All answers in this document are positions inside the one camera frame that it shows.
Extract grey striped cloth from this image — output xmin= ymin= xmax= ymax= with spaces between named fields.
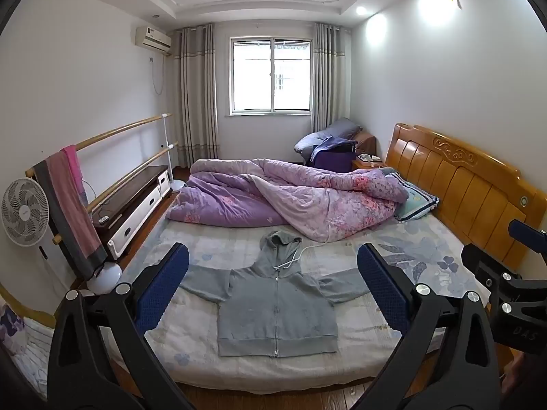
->
xmin=32 ymin=157 xmax=108 ymax=281

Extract white barre post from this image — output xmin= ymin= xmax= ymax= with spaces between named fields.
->
xmin=161 ymin=113 xmax=185 ymax=192

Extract white standing fan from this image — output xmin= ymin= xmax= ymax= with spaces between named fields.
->
xmin=1 ymin=178 xmax=54 ymax=262

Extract purple floral quilt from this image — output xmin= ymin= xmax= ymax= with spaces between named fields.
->
xmin=166 ymin=158 xmax=409 ymax=243

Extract blue trimmed pillow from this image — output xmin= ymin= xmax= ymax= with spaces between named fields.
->
xmin=393 ymin=168 xmax=441 ymax=223

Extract grey striped curtain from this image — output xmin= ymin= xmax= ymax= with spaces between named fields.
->
xmin=173 ymin=23 xmax=221 ymax=167
xmin=310 ymin=22 xmax=353 ymax=131

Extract purple cloth bundle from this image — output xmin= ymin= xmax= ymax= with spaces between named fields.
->
xmin=310 ymin=137 xmax=358 ymax=170

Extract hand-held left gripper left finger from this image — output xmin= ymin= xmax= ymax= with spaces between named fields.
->
xmin=47 ymin=243 xmax=197 ymax=410

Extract floral bed blanket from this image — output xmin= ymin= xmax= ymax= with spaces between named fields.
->
xmin=103 ymin=213 xmax=492 ymax=396

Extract white air conditioner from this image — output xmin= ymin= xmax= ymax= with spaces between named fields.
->
xmin=135 ymin=26 xmax=173 ymax=54

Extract chair with piled bedding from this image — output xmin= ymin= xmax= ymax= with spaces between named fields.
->
xmin=294 ymin=117 xmax=364 ymax=165

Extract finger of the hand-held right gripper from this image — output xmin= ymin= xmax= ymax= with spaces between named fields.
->
xmin=508 ymin=219 xmax=547 ymax=262
xmin=461 ymin=243 xmax=521 ymax=297

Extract white round barre base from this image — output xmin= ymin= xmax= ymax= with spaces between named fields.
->
xmin=86 ymin=262 xmax=123 ymax=295

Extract pink towel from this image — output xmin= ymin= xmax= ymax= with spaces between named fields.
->
xmin=45 ymin=145 xmax=103 ymax=258

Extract wooden bed headboard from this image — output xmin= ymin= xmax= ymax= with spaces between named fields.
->
xmin=385 ymin=123 xmax=535 ymax=274

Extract wooden nightstand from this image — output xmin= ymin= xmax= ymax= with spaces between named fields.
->
xmin=352 ymin=156 xmax=389 ymax=174

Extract window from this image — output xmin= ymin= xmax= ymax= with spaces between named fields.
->
xmin=228 ymin=36 xmax=312 ymax=116

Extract air conditioner cord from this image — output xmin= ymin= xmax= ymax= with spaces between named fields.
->
xmin=149 ymin=55 xmax=166 ymax=96

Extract wooden barre rail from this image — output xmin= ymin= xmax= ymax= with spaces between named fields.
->
xmin=26 ymin=113 xmax=172 ymax=178
xmin=51 ymin=142 xmax=179 ymax=245

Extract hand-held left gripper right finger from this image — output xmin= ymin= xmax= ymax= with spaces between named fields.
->
xmin=350 ymin=243 xmax=501 ymax=410

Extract white cable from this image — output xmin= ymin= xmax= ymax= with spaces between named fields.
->
xmin=272 ymin=218 xmax=335 ymax=272

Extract dark and white cabinet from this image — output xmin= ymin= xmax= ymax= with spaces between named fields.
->
xmin=88 ymin=166 xmax=172 ymax=262

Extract purple flowered cloth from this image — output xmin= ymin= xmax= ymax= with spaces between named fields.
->
xmin=0 ymin=299 xmax=56 ymax=399

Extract grey zip hoodie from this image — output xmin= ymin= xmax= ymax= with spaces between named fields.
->
xmin=178 ymin=230 xmax=372 ymax=358

